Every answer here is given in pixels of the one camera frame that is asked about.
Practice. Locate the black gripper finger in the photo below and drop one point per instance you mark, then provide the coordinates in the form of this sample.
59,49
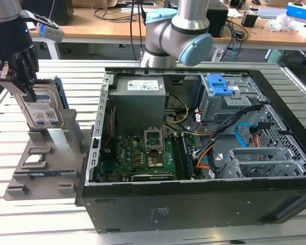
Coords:
28,63
7,76

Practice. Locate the hard disk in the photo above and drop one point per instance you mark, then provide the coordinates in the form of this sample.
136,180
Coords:
44,112

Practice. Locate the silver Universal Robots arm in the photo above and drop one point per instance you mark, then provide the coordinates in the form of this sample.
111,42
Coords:
183,25

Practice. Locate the metal disk bay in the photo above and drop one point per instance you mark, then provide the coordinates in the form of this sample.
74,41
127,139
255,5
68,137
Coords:
257,163

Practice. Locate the large black box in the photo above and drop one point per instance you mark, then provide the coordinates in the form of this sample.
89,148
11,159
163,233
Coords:
56,11

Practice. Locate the wooden desk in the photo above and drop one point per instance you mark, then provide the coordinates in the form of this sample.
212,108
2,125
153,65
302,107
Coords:
97,29

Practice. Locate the silver CPU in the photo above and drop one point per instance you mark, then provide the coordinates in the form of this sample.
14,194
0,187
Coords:
35,159

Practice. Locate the brown cardboard box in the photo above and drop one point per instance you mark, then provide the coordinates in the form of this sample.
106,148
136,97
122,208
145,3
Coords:
91,3

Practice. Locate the grey parts rack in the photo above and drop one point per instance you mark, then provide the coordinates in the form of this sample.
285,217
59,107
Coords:
58,158

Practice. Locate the grey power supply unit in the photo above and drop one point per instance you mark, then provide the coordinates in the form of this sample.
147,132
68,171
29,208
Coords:
137,107

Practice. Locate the green motherboard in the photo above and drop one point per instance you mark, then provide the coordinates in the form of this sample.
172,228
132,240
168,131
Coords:
132,155

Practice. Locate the thin locking lever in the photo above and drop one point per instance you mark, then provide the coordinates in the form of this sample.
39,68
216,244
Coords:
163,137

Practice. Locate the CPU socket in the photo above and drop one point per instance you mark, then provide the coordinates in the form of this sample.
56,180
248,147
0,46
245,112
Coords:
154,162

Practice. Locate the black graphics card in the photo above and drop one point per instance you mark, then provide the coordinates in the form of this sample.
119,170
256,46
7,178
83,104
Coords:
153,177

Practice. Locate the black RAM slot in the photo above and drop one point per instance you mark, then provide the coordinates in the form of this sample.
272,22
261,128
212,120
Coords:
175,155
181,155

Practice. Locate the installed RAM stick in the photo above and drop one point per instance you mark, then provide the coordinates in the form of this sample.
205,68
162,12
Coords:
188,158

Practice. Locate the white power strip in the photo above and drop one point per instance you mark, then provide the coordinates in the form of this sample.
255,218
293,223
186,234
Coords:
217,54

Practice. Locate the blue plastic drive latch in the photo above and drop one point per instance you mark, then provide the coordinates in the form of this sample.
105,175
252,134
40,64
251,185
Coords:
218,85

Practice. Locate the black computer tower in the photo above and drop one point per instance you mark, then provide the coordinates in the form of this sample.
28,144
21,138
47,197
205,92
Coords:
218,21

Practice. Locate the metal drive cage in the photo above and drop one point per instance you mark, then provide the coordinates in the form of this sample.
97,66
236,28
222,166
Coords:
219,107

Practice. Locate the black PC case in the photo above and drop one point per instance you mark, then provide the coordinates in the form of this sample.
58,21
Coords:
193,204

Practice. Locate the small black box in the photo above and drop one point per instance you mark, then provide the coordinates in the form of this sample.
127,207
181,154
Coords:
250,20

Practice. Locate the pale green bin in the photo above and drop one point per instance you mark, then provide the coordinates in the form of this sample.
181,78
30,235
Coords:
275,56

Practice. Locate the clear plastic bags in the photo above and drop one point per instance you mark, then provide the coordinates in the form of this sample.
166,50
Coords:
280,23

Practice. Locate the blue cardboard box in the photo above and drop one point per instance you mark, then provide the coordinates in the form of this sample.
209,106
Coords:
301,11

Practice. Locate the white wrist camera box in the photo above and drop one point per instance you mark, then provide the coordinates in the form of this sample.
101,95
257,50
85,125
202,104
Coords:
51,32

